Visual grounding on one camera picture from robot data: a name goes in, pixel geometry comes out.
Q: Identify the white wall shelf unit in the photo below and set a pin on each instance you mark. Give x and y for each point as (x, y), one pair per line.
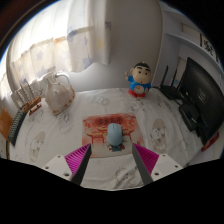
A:
(196, 36)

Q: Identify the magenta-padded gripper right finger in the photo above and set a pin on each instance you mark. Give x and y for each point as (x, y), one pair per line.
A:
(146, 159)

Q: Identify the black router with antennas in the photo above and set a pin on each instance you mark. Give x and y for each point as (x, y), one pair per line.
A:
(170, 91)

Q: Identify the wooden model sailing ship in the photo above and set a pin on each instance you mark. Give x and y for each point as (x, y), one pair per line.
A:
(31, 105)

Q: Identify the black monitor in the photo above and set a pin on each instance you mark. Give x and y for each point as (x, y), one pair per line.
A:
(206, 96)

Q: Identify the red printed mouse pad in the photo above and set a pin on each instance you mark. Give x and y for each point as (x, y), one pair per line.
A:
(96, 128)

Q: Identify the cartoon boy figurine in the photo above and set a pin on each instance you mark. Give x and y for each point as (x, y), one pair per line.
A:
(140, 81)

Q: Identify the light blue computer mouse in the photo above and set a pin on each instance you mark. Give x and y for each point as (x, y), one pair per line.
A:
(115, 135)

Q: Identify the black keyboard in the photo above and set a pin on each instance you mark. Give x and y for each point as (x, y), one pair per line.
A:
(16, 126)

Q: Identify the white printed tablecloth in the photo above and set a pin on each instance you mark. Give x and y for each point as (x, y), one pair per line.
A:
(160, 116)

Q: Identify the large white conch shell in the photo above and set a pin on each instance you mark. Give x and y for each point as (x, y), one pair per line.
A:
(59, 98)

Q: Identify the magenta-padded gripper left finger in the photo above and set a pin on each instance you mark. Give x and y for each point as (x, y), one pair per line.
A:
(78, 158)

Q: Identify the white star-print curtain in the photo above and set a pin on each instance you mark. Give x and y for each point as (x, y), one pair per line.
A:
(66, 36)

